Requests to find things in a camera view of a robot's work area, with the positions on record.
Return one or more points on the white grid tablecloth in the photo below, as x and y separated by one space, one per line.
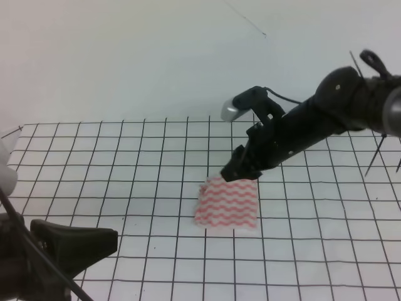
328 218

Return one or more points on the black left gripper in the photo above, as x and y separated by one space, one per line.
73 249

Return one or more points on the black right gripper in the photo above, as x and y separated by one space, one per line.
294 132

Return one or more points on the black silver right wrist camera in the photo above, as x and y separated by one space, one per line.
255 99

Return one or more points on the pink wavy striped towel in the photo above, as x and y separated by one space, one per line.
223 204

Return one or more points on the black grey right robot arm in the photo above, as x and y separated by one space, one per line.
344 101

